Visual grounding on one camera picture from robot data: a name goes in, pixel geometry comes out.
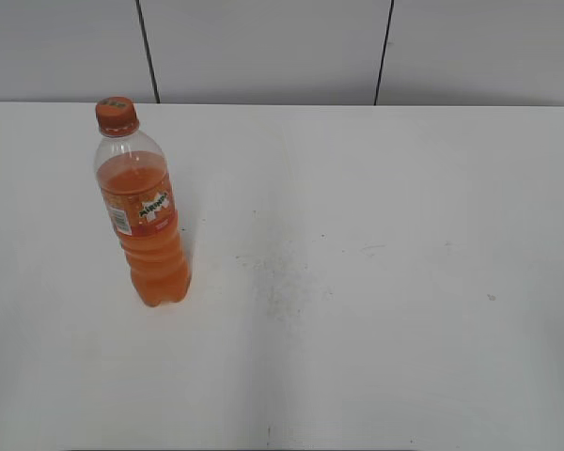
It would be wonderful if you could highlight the orange Mirinda soda bottle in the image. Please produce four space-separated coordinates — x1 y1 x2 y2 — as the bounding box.
94 125 191 307

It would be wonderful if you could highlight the orange bottle cap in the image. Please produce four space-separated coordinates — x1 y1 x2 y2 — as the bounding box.
95 97 140 137

